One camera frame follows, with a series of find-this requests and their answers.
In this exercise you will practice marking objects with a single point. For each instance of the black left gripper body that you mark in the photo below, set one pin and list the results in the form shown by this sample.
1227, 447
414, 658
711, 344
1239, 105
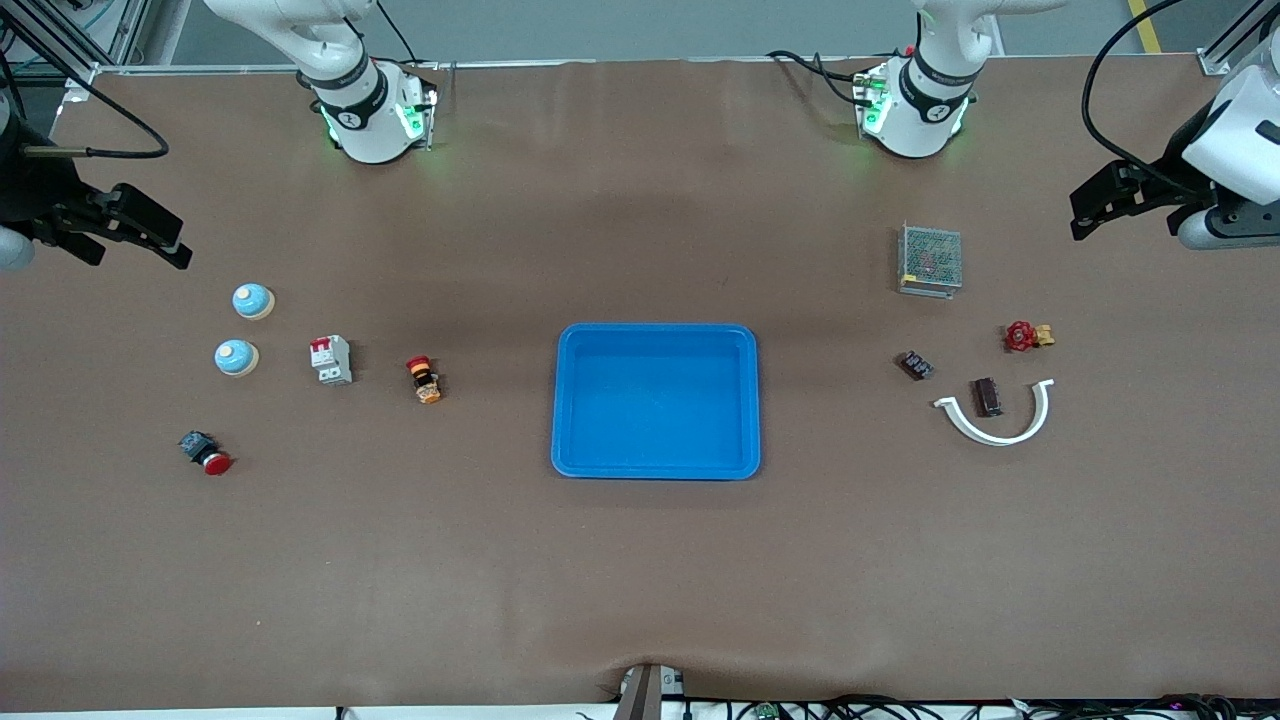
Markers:
1166, 184

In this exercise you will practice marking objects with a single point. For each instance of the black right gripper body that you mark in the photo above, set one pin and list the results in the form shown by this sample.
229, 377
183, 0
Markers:
30, 192

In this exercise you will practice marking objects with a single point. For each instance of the blue desk bell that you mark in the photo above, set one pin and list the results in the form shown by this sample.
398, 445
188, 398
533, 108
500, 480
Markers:
253, 301
236, 357

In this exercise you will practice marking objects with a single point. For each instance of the blue plastic tray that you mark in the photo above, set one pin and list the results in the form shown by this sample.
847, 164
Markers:
655, 400

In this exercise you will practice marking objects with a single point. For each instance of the metal mesh power supply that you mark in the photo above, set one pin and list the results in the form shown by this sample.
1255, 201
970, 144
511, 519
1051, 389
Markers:
930, 258

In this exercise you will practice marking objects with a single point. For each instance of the red push button dark body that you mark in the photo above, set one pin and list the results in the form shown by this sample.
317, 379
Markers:
205, 452

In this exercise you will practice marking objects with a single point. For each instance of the white curved plastic clamp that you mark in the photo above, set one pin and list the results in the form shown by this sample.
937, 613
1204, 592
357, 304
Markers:
990, 437

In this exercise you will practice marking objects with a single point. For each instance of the orange emergency stop button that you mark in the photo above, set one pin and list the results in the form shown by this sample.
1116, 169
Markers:
424, 380

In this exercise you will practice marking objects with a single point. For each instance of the brown table mat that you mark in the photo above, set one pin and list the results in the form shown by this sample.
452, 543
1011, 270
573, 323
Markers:
640, 580

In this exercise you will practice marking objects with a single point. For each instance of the aluminium frame profile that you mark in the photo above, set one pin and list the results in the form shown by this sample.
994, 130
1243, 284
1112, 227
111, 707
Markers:
1215, 60
135, 30

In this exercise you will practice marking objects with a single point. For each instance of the white circuit breaker red switch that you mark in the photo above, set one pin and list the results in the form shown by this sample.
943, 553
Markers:
331, 362

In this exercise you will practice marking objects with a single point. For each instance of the grey table edge bracket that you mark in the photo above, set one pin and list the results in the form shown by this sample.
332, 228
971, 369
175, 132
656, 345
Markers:
645, 695

